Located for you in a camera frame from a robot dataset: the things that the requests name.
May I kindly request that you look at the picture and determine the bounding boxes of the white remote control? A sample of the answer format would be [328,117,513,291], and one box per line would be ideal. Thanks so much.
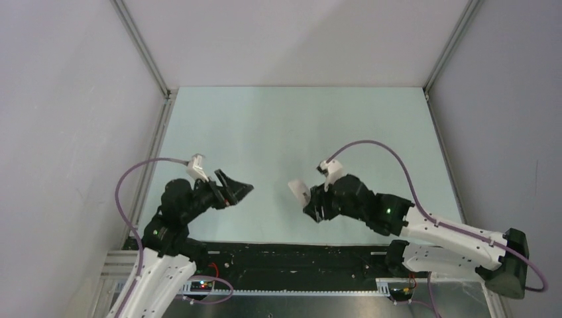
[288,179,307,208]

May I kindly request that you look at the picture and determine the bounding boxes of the left aluminium frame post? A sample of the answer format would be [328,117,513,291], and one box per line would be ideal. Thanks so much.
[110,0,171,99]

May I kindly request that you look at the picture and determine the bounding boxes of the right aluminium frame post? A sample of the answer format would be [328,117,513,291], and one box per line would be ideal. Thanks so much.
[423,0,484,95]

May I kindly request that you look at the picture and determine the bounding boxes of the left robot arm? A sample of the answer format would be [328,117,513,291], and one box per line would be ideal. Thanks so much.
[108,170,254,317]

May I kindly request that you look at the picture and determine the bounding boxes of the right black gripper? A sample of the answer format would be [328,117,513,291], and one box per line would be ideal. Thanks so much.
[304,175,366,223]

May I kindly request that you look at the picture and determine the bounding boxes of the left electronics board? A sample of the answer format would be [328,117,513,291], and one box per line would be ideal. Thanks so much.
[188,280,214,293]

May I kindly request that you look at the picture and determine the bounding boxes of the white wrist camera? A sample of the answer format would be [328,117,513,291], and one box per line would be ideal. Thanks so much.
[186,153,209,182]
[317,159,345,192]

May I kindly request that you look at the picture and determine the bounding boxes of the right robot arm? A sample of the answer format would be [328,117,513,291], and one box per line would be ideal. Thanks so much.
[289,174,529,299]

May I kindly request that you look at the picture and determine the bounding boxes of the electronics board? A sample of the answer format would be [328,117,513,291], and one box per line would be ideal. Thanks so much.
[188,280,214,293]
[388,288,415,305]

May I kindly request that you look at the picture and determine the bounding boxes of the aluminium frame post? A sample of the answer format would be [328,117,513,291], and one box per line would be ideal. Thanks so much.
[423,0,484,95]
[110,0,171,99]

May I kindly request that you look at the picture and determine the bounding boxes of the grey slotted cable duct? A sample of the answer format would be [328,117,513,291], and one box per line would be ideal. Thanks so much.
[177,282,390,298]

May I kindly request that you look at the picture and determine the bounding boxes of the right electronics board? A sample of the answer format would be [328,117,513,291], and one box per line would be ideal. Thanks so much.
[388,288,415,305]

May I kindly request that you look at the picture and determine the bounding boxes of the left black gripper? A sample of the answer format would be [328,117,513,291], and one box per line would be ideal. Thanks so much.
[181,168,253,223]

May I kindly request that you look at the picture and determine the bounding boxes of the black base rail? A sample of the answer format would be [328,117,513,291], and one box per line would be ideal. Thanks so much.
[125,238,429,293]

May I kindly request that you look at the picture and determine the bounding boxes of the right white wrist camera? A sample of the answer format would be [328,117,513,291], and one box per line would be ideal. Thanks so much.
[317,159,345,192]

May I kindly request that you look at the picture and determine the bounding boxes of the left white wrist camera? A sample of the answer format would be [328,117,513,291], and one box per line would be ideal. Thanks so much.
[186,153,209,182]

